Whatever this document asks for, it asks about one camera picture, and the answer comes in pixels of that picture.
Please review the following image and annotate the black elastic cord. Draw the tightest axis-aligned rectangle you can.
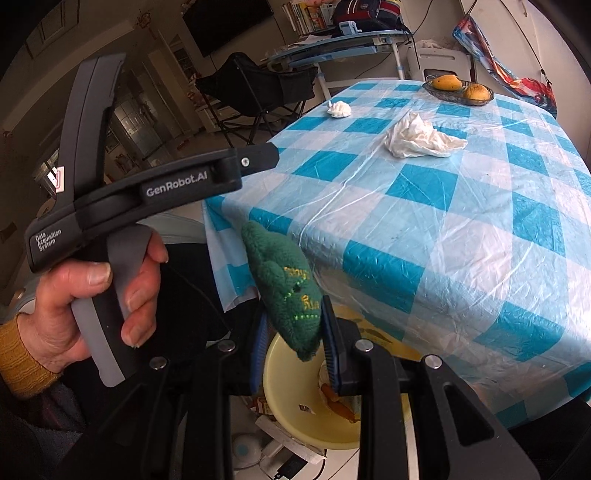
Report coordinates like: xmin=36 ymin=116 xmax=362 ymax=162
xmin=503 ymin=0 xmax=552 ymax=88

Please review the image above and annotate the person's left forearm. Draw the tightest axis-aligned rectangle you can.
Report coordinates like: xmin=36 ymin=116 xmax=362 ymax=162
xmin=0 ymin=313 xmax=63 ymax=398

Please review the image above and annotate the large crumpled white tissue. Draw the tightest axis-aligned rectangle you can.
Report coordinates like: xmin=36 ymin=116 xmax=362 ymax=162
xmin=385 ymin=111 xmax=468 ymax=159

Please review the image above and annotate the dark wire fruit basket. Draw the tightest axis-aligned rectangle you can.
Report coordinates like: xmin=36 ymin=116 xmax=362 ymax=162
xmin=422 ymin=76 xmax=495 ymax=107

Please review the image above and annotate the person's dark clothing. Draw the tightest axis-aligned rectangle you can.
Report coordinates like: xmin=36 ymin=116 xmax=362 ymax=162
xmin=0 ymin=222 xmax=259 ymax=480

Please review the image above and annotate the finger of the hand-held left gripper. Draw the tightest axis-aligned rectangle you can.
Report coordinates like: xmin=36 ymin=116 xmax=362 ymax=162
xmin=76 ymin=142 xmax=280 ymax=232

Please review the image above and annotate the curled orange peel strip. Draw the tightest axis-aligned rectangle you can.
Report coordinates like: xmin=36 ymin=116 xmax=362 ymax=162
xmin=321 ymin=382 xmax=360 ymax=423

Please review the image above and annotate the white power strip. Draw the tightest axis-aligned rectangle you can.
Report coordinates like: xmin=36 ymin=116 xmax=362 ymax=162
xmin=256 ymin=413 xmax=328 ymax=480

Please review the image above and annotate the row of books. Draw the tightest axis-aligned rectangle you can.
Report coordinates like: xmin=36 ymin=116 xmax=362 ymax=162
xmin=281 ymin=0 xmax=338 ymax=37

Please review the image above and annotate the blue checked plastic tablecloth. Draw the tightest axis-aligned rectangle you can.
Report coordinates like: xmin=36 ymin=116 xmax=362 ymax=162
xmin=203 ymin=79 xmax=591 ymax=428

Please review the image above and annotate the black television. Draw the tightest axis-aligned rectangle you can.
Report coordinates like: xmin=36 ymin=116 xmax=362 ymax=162
xmin=182 ymin=0 xmax=274 ymax=57

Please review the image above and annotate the colourful printed bag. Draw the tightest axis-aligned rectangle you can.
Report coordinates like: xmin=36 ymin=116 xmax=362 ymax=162
xmin=452 ymin=14 xmax=558 ymax=116

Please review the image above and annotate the blue study desk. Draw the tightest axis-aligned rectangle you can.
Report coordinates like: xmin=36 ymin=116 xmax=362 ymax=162
xmin=268 ymin=28 xmax=411 ymax=100

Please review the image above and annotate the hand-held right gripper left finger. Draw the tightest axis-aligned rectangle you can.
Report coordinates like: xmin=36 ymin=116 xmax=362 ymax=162
xmin=65 ymin=314 xmax=269 ymax=480

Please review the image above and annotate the white round device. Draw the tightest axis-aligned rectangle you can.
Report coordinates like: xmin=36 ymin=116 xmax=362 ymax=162
xmin=231 ymin=431 xmax=266 ymax=472

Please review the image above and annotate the white plastic stool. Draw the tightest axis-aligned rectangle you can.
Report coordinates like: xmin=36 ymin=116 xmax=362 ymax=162
xmin=406 ymin=46 xmax=472 ymax=88

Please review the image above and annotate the green knitted coaster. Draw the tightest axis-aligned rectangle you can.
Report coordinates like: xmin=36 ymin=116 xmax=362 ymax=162
xmin=242 ymin=220 xmax=324 ymax=361

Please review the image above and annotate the yellow plastic basin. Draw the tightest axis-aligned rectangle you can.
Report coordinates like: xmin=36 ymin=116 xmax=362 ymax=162
xmin=262 ymin=302 xmax=411 ymax=450

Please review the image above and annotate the person's left hand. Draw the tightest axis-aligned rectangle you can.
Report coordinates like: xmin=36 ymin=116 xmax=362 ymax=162
xmin=21 ymin=228 xmax=169 ymax=374

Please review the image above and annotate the dark blue backpack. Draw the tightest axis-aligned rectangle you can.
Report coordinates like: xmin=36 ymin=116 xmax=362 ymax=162
xmin=332 ymin=0 xmax=411 ymax=28

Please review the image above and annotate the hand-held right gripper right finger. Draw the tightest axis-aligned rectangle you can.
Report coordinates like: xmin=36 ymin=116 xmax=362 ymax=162
xmin=321 ymin=295 xmax=541 ymax=480

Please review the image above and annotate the black folding chair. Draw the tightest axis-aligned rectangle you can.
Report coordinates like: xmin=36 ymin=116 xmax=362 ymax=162
xmin=196 ymin=52 xmax=319 ymax=148

